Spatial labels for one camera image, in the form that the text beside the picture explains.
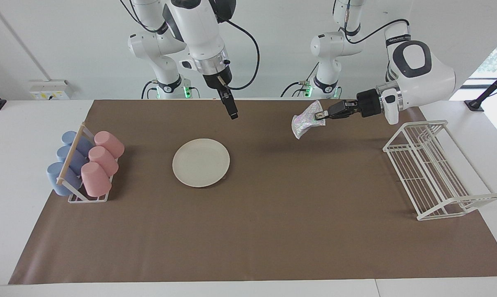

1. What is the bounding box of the brown table mat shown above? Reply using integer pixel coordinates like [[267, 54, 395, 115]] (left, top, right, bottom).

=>
[[8, 99, 497, 285]]

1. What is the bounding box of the blue plastic cup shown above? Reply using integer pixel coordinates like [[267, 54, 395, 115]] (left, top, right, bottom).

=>
[[56, 145, 88, 174], [47, 162, 83, 196], [61, 131, 94, 156]]

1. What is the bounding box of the cream round plate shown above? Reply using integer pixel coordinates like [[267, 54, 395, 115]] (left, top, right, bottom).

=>
[[172, 138, 231, 188]]

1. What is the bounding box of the white cup rack wooden bar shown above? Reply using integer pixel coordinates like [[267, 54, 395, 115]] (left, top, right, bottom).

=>
[[56, 122, 118, 203]]

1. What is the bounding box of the white wall socket box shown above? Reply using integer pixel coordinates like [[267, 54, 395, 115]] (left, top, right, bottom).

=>
[[29, 80, 73, 101]]

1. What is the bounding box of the pink plastic cup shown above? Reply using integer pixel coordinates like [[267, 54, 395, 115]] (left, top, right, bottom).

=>
[[81, 162, 112, 197], [88, 146, 119, 177], [94, 131, 125, 159]]

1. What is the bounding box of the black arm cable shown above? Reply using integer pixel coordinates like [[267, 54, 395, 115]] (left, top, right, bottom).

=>
[[333, 0, 410, 44], [216, 20, 260, 91]]

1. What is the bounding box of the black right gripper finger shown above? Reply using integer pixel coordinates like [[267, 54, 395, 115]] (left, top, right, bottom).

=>
[[222, 97, 239, 120]]

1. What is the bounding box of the white wire dish rack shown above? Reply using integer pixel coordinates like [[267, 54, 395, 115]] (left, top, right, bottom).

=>
[[382, 120, 497, 221]]

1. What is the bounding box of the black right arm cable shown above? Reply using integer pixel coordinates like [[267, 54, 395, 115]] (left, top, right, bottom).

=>
[[216, 20, 260, 91]]

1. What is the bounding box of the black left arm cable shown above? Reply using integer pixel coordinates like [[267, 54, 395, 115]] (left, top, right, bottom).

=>
[[333, 0, 410, 44]]

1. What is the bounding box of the black base cable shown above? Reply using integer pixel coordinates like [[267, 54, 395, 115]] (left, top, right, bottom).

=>
[[141, 80, 157, 99], [280, 81, 306, 98]]

